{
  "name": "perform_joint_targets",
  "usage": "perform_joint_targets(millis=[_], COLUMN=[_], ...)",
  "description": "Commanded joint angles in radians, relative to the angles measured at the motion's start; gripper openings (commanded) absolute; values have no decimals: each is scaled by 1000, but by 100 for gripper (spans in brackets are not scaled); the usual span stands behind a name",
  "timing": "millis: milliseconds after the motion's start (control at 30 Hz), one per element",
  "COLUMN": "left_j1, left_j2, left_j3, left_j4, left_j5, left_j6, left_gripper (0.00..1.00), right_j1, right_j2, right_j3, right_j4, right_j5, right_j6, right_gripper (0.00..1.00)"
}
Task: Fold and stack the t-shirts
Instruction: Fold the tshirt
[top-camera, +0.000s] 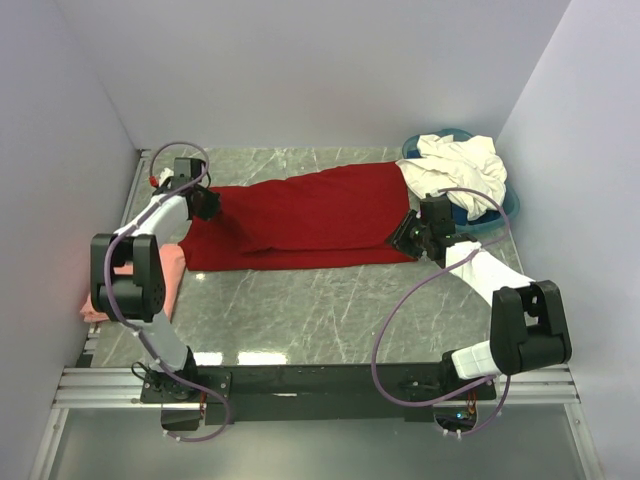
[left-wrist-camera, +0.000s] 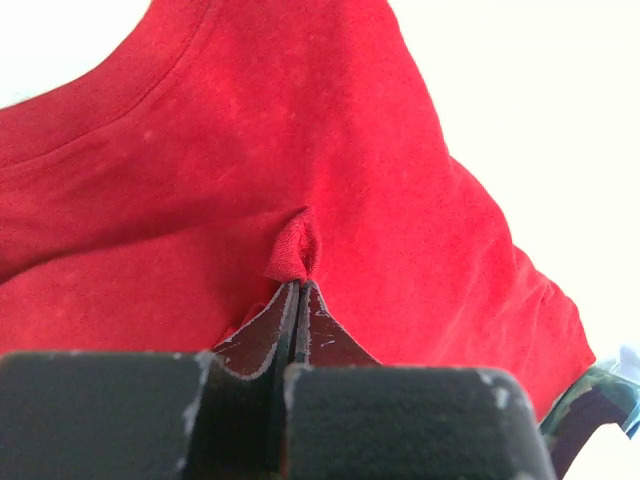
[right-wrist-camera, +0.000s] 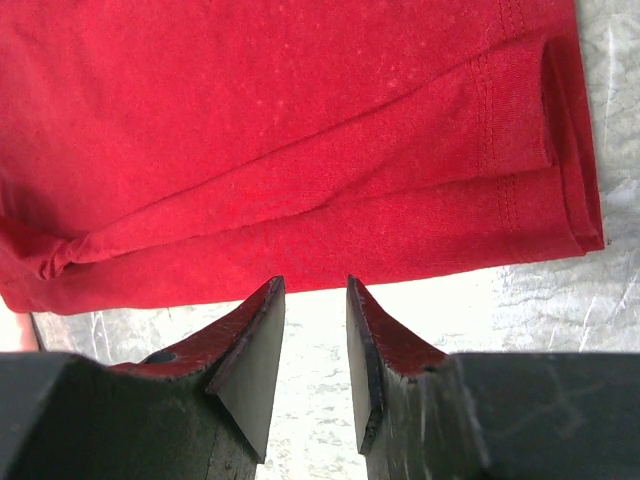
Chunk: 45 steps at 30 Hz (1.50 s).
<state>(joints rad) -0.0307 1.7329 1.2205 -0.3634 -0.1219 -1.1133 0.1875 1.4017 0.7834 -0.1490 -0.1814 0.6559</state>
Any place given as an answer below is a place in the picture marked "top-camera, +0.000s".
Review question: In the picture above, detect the red t shirt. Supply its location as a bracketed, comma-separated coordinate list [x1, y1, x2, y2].
[179, 162, 410, 272]

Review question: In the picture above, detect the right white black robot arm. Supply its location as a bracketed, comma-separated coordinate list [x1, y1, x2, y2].
[389, 196, 573, 399]

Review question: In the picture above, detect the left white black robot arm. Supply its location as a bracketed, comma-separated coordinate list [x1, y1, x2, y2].
[90, 157, 220, 402]

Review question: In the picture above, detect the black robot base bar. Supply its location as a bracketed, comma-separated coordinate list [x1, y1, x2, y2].
[140, 362, 497, 430]

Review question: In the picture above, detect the blue t shirt in basket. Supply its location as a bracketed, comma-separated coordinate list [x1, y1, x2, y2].
[451, 204, 502, 226]

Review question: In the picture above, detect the folded pink t shirt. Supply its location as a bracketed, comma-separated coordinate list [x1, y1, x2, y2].
[80, 244, 186, 324]

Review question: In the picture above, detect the white crumpled t shirt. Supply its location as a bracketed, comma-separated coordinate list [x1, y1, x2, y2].
[396, 134, 507, 221]

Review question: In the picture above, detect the teal plastic laundry basket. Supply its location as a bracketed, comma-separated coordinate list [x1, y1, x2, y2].
[401, 128, 520, 234]

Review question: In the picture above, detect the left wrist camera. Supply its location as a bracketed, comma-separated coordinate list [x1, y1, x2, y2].
[149, 168, 174, 189]

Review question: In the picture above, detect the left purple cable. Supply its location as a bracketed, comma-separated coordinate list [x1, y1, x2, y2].
[104, 141, 235, 444]

